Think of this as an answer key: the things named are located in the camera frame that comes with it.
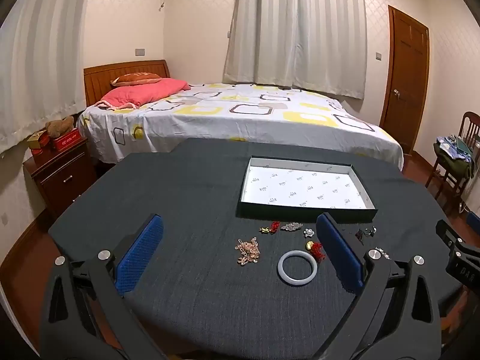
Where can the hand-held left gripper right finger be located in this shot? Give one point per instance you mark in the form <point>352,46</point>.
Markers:
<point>337,255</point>

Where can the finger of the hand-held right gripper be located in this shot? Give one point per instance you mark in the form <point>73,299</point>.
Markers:
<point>474,220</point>
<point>448,232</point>

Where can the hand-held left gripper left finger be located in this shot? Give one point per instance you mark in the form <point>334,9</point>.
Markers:
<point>140,255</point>

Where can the red knot charm with tassel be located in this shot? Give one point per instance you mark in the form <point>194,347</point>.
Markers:
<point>318,251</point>

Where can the large pearl rose gold brooch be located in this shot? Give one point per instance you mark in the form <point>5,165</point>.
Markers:
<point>382,252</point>

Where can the white jade bangle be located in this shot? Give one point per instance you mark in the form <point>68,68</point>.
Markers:
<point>281,270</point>

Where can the small red and gold charm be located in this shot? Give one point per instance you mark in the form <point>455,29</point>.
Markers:
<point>275,227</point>

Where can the green tray with white lining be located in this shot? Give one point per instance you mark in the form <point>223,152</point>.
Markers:
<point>303,191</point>

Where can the small rose gold brooch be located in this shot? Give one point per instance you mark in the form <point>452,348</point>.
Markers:
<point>248,251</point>

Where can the pearl flower brooch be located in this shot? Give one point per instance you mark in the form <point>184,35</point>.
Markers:
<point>308,232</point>

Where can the silver crystal brooch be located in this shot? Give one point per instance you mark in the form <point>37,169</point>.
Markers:
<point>291,226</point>

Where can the pile of clothes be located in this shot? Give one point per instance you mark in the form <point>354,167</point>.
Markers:
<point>452,155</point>

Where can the dark grey tablecloth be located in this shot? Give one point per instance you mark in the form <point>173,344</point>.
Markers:
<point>202,195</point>

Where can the wooden chair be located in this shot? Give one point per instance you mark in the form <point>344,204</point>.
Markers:
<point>470,123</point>

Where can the wooden nightstand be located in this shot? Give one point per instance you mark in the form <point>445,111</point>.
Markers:
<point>63,180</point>

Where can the red gift box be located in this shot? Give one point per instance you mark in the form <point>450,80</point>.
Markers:
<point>67,141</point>

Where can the metal door knob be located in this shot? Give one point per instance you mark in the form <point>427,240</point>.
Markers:
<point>395,92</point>

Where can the brown teddy bear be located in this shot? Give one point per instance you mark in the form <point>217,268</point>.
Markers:
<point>60,126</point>

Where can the wooden door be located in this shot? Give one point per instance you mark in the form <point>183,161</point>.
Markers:
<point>407,82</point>

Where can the red and gold box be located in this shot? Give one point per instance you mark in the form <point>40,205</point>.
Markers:
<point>37,140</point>

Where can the bed with patterned sheet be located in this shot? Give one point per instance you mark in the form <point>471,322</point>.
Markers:
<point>225,120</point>

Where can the pink pillow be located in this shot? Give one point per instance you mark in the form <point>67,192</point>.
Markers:
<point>142,92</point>

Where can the orange cushion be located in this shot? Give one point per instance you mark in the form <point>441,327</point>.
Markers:
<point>137,78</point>

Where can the wooden headboard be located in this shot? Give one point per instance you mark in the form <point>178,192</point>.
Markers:
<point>101,77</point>

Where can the white side curtain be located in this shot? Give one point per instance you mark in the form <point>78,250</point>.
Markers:
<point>37,63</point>

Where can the white window curtain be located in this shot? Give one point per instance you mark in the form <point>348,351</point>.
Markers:
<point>296,26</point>

